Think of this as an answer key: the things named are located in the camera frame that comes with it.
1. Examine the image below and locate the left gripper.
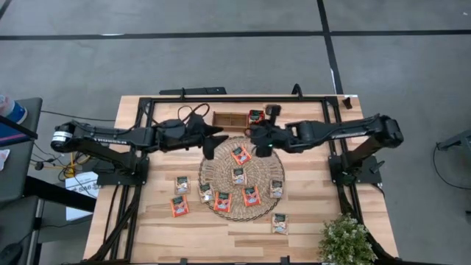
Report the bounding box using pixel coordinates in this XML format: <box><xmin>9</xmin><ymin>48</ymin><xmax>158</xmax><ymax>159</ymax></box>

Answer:
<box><xmin>160</xmin><ymin>113</ymin><xmax>230</xmax><ymax>160</ymax></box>

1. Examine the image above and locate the red tea packet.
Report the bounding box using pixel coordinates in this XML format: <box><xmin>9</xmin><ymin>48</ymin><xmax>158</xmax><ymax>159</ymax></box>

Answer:
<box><xmin>247</xmin><ymin>109</ymin><xmax>266</xmax><ymax>126</ymax></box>

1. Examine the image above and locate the orange tea packet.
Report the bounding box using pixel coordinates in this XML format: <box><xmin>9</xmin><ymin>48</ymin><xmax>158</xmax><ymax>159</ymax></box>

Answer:
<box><xmin>230</xmin><ymin>146</ymin><xmax>253</xmax><ymax>166</ymax></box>
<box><xmin>241</xmin><ymin>185</ymin><xmax>262</xmax><ymax>208</ymax></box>
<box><xmin>169</xmin><ymin>195</ymin><xmax>190</xmax><ymax>218</ymax></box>
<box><xmin>213</xmin><ymin>191</ymin><xmax>233</xmax><ymax>213</ymax></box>

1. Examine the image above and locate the beige tea packet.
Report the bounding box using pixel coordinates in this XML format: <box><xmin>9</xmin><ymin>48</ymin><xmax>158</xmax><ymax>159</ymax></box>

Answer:
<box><xmin>269</xmin><ymin>179</ymin><xmax>284</xmax><ymax>199</ymax></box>
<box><xmin>231</xmin><ymin>167</ymin><xmax>247</xmax><ymax>186</ymax></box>
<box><xmin>271</xmin><ymin>213</ymin><xmax>289</xmax><ymax>236</ymax></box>
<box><xmin>197</xmin><ymin>183</ymin><xmax>216</xmax><ymax>204</ymax></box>
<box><xmin>174</xmin><ymin>175</ymin><xmax>191</xmax><ymax>196</ymax></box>

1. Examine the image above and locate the wooden organizer box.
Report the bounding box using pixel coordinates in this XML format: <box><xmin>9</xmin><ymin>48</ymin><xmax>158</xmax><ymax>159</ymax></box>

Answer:
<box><xmin>212</xmin><ymin>110</ymin><xmax>251</xmax><ymax>133</ymax></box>

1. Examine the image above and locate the round woven placemat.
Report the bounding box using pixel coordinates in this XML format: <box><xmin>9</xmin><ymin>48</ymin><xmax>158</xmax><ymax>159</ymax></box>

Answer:
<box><xmin>198</xmin><ymin>135</ymin><xmax>286</xmax><ymax>222</ymax></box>

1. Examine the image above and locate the small potted green plant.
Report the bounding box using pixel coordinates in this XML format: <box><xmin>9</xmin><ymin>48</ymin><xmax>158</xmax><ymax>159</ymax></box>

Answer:
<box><xmin>318</xmin><ymin>213</ymin><xmax>378</xmax><ymax>265</ymax></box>

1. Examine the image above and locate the white printed paper sheet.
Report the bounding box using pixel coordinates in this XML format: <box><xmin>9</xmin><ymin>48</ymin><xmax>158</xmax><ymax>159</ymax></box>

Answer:
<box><xmin>65</xmin><ymin>171</ymin><xmax>100</xmax><ymax>222</ymax></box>

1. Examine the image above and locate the black beam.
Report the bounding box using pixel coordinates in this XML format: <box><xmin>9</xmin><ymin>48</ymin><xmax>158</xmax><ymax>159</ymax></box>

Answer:
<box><xmin>24</xmin><ymin>175</ymin><xmax>97</xmax><ymax>213</ymax></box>

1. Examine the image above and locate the black floor stand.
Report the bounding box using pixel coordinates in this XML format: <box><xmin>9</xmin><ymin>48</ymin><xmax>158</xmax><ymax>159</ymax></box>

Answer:
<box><xmin>436</xmin><ymin>127</ymin><xmax>471</xmax><ymax>152</ymax></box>

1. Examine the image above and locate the black rod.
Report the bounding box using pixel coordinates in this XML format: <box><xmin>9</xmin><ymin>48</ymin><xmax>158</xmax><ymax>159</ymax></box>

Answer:
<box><xmin>0</xmin><ymin>115</ymin><xmax>39</xmax><ymax>140</ymax></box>

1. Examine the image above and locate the grey desk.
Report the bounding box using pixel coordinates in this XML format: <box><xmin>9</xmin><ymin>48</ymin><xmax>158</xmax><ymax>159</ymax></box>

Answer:
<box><xmin>0</xmin><ymin>97</ymin><xmax>43</xmax><ymax>203</ymax></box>

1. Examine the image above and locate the white blue bottle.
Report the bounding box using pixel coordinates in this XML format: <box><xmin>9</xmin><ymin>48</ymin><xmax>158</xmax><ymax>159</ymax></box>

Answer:
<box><xmin>0</xmin><ymin>94</ymin><xmax>29</xmax><ymax>125</ymax></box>

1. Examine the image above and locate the blue folder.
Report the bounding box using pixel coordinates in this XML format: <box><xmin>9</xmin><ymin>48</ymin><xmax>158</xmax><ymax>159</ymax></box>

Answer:
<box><xmin>0</xmin><ymin>119</ymin><xmax>38</xmax><ymax>147</ymax></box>

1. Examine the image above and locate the white cloth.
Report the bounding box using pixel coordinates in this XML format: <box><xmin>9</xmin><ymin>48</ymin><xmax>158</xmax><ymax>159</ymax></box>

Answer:
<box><xmin>0</xmin><ymin>149</ymin><xmax>11</xmax><ymax>172</ymax></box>

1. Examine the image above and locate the black computer mouse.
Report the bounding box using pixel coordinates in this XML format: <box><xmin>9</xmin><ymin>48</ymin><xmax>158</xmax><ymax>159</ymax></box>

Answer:
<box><xmin>0</xmin><ymin>242</ymin><xmax>24</xmax><ymax>265</ymax></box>

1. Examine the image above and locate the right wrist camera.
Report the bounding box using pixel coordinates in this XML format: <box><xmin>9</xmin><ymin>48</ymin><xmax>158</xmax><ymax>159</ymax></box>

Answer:
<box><xmin>264</xmin><ymin>104</ymin><xmax>283</xmax><ymax>124</ymax></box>

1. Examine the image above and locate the black aluminium table frame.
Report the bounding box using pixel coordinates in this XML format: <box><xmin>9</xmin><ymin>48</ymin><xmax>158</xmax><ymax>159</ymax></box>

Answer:
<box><xmin>82</xmin><ymin>93</ymin><xmax>404</xmax><ymax>265</ymax></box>

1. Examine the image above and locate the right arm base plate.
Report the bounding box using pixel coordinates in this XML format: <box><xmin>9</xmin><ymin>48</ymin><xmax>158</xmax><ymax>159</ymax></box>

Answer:
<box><xmin>328</xmin><ymin>154</ymin><xmax>386</xmax><ymax>186</ymax></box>

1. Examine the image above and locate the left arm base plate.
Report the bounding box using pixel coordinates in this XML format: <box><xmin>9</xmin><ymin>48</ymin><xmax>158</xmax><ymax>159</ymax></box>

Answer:
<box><xmin>91</xmin><ymin>157</ymin><xmax>150</xmax><ymax>186</ymax></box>

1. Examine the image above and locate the thin black floor cable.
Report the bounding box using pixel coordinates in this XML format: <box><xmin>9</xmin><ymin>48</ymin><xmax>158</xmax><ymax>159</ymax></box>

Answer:
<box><xmin>40</xmin><ymin>109</ymin><xmax>117</xmax><ymax>122</ymax></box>

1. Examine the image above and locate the yellow cable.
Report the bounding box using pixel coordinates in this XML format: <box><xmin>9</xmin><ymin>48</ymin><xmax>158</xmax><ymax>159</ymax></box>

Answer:
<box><xmin>64</xmin><ymin>152</ymin><xmax>91</xmax><ymax>177</ymax></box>

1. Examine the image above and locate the black looped floor cable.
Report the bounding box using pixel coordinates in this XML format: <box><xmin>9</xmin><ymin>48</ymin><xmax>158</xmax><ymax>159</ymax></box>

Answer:
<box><xmin>433</xmin><ymin>143</ymin><xmax>471</xmax><ymax>191</ymax></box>

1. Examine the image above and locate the black cable bundle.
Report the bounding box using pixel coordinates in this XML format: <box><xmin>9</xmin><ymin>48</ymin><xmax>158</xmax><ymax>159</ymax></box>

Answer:
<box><xmin>29</xmin><ymin>143</ymin><xmax>93</xmax><ymax>181</ymax></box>

